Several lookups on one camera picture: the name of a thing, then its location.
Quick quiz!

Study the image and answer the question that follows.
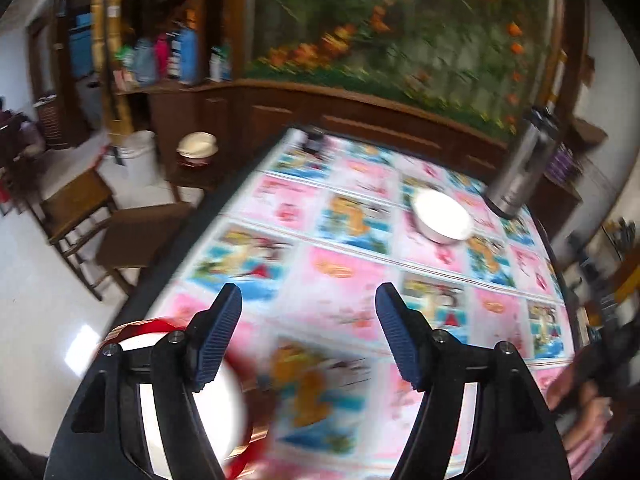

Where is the person's right hand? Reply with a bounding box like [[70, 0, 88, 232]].
[[546, 374, 615, 467]]

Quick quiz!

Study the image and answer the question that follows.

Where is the wooden chair with backrest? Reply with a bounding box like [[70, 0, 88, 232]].
[[39, 168, 119, 302]]

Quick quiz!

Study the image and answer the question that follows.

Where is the pink thermos flask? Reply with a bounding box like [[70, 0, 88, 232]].
[[154, 35, 170, 79]]

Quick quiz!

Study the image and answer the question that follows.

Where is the flower painted glass panel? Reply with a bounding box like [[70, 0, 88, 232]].
[[246, 0, 562, 137]]

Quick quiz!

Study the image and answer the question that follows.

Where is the red-rimmed white bowl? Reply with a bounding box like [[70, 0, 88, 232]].
[[97, 316, 273, 480]]

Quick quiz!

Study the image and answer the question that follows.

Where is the grey-blue thermos jug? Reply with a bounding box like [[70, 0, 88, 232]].
[[132, 38, 157, 85]]

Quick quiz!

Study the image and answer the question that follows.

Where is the stainless steel thermos jug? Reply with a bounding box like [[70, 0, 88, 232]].
[[485, 106, 560, 219]]

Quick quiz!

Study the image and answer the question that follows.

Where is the small black device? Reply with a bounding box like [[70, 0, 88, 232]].
[[300, 127, 327, 157]]

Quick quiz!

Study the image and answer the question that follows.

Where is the blue thermos flask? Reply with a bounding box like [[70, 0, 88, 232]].
[[178, 24, 199, 84]]

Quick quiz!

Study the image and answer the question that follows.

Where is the brown wooden chair seat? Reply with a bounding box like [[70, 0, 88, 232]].
[[95, 202, 194, 297]]

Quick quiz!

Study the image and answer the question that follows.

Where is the colourful printed tablecloth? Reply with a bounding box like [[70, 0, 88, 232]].
[[150, 127, 577, 480]]

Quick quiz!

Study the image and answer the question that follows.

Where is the small white bowl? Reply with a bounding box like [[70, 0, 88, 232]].
[[412, 190, 474, 245]]

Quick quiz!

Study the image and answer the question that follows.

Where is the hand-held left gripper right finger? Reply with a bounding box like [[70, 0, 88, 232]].
[[375, 282, 572, 480]]

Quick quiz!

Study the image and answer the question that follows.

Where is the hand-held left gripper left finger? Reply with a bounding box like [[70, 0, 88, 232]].
[[44, 282, 244, 480]]

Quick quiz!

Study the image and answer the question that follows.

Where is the white plastic bucket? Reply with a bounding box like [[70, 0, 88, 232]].
[[117, 130, 159, 187]]

